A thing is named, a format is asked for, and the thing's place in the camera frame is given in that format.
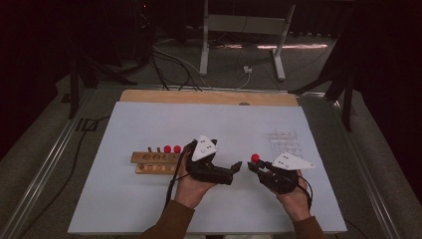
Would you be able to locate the person's left hand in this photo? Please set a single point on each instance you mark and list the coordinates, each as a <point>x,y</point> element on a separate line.
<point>192,191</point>

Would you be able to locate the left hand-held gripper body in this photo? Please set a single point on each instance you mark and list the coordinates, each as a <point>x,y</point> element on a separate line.
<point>204,149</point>

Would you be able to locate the black tripod stand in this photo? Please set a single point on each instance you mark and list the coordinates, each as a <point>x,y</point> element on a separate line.
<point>73,86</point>
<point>346,99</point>

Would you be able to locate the person's right hand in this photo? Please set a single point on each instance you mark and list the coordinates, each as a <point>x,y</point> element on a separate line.
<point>295,204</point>

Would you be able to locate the white table sheet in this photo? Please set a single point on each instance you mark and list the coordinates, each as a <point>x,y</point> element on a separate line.
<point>149,205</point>

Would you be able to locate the black floor bracket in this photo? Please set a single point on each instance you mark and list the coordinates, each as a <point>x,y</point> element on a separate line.
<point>87,124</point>

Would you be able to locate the dark equipment tower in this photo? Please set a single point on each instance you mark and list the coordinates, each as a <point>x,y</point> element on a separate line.
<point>144,30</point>

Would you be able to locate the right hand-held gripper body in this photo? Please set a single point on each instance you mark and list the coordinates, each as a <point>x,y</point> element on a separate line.
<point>282,176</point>

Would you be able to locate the white power plug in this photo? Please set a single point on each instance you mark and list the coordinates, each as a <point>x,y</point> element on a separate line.
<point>247,69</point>

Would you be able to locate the wooden test tube rack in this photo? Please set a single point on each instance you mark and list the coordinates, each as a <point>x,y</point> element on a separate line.
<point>142,157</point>

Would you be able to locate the grey metal stand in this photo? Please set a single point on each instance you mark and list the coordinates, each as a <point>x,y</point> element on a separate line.
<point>245,25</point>

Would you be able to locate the clear plastic tube rack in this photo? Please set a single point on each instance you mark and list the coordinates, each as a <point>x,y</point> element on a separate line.
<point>285,142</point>

